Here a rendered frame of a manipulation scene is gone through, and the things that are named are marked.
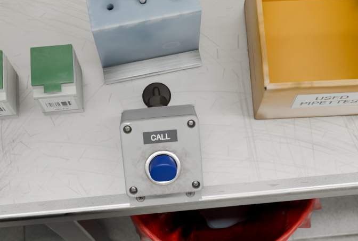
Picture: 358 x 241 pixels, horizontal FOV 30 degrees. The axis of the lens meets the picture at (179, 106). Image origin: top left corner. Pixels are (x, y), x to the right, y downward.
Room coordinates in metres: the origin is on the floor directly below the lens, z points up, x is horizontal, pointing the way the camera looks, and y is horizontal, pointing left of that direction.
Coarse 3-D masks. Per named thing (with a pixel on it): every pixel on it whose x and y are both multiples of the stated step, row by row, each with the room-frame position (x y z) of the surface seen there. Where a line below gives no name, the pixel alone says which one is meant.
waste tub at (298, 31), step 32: (256, 0) 0.28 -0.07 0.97; (288, 0) 0.33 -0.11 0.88; (320, 0) 0.33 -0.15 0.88; (352, 0) 0.33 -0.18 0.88; (256, 32) 0.26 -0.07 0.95; (288, 32) 0.29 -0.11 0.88; (320, 32) 0.29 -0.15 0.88; (352, 32) 0.29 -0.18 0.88; (256, 64) 0.24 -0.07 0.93; (288, 64) 0.25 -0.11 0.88; (320, 64) 0.25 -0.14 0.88; (352, 64) 0.25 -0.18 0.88; (256, 96) 0.21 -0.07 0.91; (288, 96) 0.20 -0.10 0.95; (320, 96) 0.20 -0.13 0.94; (352, 96) 0.20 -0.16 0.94
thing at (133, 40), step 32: (96, 0) 0.28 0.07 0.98; (128, 0) 0.28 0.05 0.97; (160, 0) 0.28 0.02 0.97; (192, 0) 0.28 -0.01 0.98; (96, 32) 0.25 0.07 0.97; (128, 32) 0.25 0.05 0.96; (160, 32) 0.26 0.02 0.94; (192, 32) 0.27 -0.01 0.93; (128, 64) 0.25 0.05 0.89; (160, 64) 0.25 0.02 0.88; (192, 64) 0.25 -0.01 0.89
